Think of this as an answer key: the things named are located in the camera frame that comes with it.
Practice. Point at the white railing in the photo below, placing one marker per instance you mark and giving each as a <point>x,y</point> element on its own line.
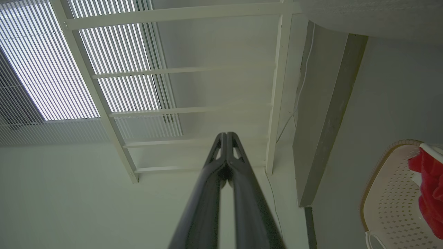
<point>180,14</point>

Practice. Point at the grey concrete raised step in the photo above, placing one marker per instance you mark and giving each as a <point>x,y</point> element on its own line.
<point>322,114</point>

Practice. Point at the black baseboard strip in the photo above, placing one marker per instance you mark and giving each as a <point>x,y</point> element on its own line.
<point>310,228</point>

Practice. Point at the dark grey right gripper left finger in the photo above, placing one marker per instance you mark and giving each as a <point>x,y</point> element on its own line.
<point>202,207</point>

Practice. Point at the white slatted grille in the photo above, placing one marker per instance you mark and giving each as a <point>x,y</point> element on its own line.
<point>45,69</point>

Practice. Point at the red garment with white trim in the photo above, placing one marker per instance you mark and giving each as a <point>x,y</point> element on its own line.
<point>432,193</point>

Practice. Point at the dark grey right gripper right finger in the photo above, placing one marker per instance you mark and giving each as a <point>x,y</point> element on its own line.
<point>251,207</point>

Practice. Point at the cream perforated laundry basket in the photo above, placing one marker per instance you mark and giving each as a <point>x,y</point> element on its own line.
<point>391,200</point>

